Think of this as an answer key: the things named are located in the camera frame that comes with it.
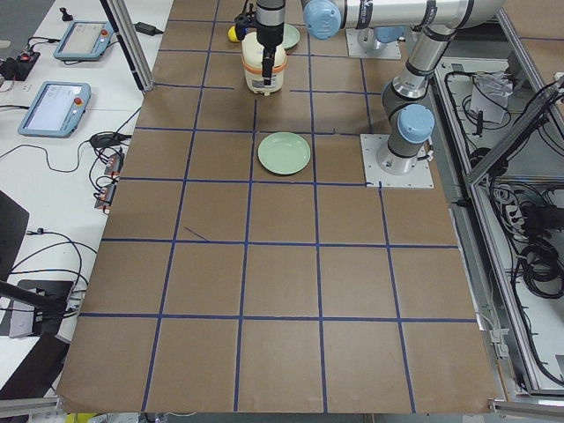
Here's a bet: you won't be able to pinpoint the black power adapter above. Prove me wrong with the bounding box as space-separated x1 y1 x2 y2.
134 22 164 36

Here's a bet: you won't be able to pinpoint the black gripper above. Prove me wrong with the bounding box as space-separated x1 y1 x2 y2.
256 0 286 86

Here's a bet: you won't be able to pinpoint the blue teach pendant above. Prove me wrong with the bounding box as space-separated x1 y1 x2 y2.
18 81 92 138
53 21 114 61

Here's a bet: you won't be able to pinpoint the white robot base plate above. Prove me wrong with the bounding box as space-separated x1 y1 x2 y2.
360 134 434 189

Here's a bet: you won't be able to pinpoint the blue teach pendant upper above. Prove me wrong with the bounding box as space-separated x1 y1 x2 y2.
53 21 114 61

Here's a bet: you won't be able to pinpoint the brown paper table mat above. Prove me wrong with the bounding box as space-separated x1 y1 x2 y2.
57 1 497 413

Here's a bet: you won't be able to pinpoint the aluminium frame post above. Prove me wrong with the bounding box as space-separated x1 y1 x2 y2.
100 0 155 93

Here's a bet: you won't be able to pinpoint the cream rice cooker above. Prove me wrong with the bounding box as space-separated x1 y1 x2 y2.
241 32 287 96

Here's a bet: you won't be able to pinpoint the black camera stand base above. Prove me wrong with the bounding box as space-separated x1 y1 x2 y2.
1 279 74 344

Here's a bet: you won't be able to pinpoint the green plate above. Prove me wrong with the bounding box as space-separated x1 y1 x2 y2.
257 132 311 175
282 24 301 50

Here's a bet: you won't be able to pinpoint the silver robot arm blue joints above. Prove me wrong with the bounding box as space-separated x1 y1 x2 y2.
301 0 504 176

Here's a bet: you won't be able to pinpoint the blue teach pendant lower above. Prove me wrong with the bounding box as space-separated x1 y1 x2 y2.
18 81 92 138

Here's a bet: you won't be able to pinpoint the green plate centre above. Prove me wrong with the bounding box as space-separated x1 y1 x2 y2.
257 132 311 175

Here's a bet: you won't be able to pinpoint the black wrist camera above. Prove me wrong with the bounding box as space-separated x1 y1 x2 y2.
234 11 256 41

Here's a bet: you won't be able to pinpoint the black cable bundle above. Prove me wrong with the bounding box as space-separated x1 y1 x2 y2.
513 240 564 301

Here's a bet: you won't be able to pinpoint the green plate far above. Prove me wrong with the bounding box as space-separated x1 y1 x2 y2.
282 24 301 50

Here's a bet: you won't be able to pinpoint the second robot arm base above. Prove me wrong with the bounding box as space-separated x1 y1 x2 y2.
374 26 404 50

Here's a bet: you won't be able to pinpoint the yellow toy fruit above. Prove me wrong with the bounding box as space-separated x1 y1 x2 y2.
227 26 240 43

